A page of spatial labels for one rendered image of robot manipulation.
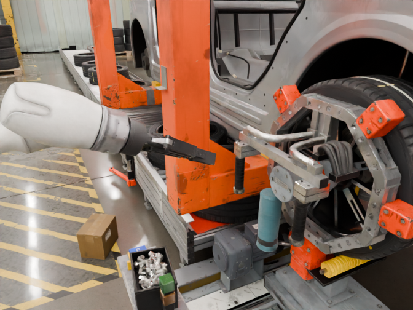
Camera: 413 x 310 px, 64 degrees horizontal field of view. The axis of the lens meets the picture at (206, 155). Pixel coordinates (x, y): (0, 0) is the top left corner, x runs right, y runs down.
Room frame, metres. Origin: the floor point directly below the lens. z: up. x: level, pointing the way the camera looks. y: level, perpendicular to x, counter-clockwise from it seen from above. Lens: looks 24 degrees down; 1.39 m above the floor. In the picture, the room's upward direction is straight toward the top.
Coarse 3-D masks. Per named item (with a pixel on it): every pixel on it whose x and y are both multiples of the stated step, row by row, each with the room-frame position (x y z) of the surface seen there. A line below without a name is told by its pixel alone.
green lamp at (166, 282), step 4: (160, 276) 0.76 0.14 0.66; (164, 276) 0.76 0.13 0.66; (168, 276) 0.76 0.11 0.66; (172, 276) 0.76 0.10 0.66; (160, 280) 0.74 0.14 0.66; (164, 280) 0.74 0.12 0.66; (168, 280) 0.74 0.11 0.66; (172, 280) 0.74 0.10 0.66; (160, 284) 0.74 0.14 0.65; (164, 284) 0.73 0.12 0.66; (168, 284) 0.73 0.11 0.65; (172, 284) 0.74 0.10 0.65; (160, 288) 0.74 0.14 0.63; (164, 288) 0.73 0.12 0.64; (168, 288) 0.73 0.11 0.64; (172, 288) 0.74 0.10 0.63; (164, 292) 0.73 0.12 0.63
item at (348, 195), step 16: (304, 128) 1.30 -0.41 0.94; (288, 144) 1.31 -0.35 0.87; (352, 144) 1.05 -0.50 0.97; (336, 192) 1.07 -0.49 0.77; (352, 192) 1.02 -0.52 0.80; (368, 192) 0.96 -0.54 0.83; (320, 208) 1.18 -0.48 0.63; (336, 208) 1.06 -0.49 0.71; (352, 208) 1.00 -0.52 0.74; (320, 224) 1.09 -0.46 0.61; (336, 224) 1.05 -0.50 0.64; (352, 224) 1.08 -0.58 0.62
